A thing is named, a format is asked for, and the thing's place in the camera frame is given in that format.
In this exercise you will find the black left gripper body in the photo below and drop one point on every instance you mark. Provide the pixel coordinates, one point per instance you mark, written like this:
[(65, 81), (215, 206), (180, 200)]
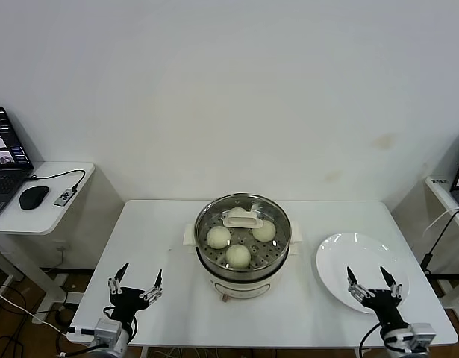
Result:
[(126, 304)]

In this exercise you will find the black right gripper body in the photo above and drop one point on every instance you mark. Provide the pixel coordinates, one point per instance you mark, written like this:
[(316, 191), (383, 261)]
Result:
[(384, 307)]

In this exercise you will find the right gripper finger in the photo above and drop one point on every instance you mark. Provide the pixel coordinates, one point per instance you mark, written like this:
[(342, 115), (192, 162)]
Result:
[(393, 285), (358, 289)]

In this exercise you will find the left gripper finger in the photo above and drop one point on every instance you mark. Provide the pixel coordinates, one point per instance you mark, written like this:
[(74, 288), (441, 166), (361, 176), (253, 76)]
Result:
[(115, 282), (154, 291)]

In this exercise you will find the white steamed baozi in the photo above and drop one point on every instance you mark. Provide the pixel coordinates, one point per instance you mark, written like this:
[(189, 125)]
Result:
[(234, 212), (237, 256), (265, 233), (218, 237)]

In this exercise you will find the perforated steel steamer basket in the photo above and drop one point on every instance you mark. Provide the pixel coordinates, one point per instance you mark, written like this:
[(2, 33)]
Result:
[(277, 257)]

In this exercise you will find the white round plate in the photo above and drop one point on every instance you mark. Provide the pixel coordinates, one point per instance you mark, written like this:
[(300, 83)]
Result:
[(333, 268)]

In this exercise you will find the dark round floor object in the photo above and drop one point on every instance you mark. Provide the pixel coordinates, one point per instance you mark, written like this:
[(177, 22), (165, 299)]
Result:
[(63, 316)]

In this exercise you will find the white side table with mouse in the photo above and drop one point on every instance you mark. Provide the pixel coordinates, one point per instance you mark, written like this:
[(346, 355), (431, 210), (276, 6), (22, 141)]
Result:
[(46, 220)]

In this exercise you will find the grey usb hub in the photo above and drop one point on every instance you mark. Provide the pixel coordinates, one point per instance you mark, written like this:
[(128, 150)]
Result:
[(65, 197)]

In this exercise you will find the white side table with label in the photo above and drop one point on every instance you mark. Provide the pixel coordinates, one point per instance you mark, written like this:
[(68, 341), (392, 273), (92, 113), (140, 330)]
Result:
[(440, 194)]

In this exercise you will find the small white table label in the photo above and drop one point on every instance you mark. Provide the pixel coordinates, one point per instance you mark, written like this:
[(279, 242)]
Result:
[(439, 181)]

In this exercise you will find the black computer mouse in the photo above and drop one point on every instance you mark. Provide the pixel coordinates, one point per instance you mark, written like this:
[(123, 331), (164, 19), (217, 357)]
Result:
[(33, 196)]

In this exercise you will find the black laptop with keyboard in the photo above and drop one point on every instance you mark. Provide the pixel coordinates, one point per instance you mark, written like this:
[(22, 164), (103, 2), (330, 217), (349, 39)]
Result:
[(5, 179)]

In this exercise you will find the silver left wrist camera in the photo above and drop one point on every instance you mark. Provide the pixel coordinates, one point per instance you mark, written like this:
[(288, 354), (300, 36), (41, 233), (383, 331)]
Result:
[(104, 330)]

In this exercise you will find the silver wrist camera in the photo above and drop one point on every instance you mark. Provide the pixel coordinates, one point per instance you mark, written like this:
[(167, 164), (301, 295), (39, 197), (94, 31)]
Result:
[(104, 330), (423, 333)]

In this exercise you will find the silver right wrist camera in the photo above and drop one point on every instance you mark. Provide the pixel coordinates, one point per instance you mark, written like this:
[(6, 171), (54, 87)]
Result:
[(423, 333)]

